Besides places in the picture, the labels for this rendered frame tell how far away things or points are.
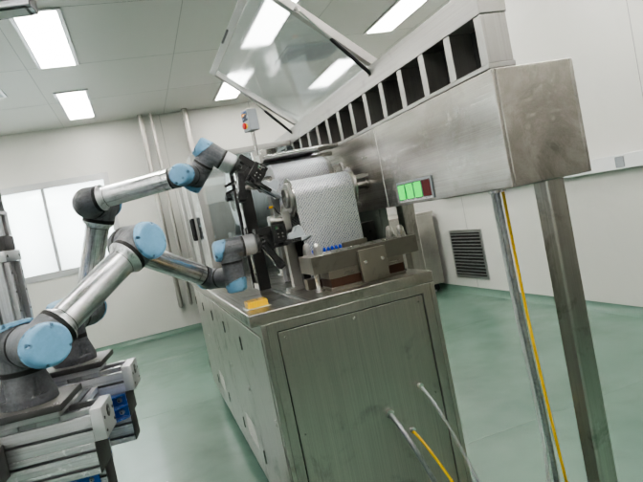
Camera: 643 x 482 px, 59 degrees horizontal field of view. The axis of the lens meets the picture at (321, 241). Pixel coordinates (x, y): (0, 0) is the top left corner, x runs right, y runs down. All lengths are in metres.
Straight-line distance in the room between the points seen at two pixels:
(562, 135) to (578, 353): 0.59
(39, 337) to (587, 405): 1.46
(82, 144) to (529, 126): 6.67
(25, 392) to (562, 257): 1.49
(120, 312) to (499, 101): 6.60
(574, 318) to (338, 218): 0.92
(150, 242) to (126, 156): 5.93
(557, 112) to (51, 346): 1.42
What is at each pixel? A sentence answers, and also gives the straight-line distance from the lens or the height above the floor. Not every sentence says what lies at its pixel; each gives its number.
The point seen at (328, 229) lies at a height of 1.11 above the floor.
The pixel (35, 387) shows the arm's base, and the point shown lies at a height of 0.86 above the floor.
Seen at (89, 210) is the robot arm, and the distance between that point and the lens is 2.17.
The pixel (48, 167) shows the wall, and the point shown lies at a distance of 7.75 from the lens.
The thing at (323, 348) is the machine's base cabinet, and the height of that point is 0.73.
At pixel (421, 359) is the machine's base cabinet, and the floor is 0.61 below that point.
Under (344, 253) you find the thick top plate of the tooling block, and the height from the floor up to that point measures 1.02.
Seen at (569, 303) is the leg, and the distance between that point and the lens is 1.70.
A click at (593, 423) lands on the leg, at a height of 0.46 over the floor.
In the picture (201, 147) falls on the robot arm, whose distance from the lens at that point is 2.13.
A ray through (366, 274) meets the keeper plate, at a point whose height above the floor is 0.93.
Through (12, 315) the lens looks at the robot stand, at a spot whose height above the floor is 1.05.
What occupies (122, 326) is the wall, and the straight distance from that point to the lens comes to 7.68.
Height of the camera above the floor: 1.18
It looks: 3 degrees down
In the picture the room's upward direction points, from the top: 11 degrees counter-clockwise
